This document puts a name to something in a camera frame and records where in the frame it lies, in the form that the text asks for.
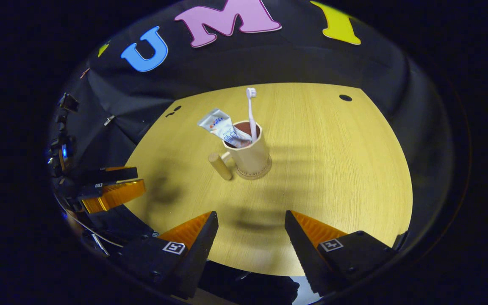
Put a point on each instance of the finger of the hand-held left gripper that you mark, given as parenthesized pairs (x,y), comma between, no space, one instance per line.
(112,174)
(117,195)

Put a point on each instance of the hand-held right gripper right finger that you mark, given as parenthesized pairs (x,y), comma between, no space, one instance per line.
(301,250)

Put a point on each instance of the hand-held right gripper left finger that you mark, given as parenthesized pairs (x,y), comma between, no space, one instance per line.
(201,250)

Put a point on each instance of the white toothpaste tube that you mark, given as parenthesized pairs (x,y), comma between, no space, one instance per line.
(220,125)

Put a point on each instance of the white toothbrush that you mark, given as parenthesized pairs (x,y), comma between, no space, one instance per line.
(251,110)

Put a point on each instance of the wooden desktop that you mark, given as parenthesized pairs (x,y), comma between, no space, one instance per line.
(333,169)

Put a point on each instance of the silver cloth clip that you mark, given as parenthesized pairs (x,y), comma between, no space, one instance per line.
(109,120)

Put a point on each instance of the copper cloth clip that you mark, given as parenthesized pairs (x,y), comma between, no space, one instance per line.
(84,73)

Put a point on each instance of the small black desk fitting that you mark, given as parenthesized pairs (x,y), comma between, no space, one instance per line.
(177,108)

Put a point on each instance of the black table clamp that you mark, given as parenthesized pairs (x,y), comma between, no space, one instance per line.
(400,240)

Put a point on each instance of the black round desk grommet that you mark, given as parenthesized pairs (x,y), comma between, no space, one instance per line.
(345,98)

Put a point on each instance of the black backdrop cloth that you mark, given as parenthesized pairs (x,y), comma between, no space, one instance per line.
(248,59)

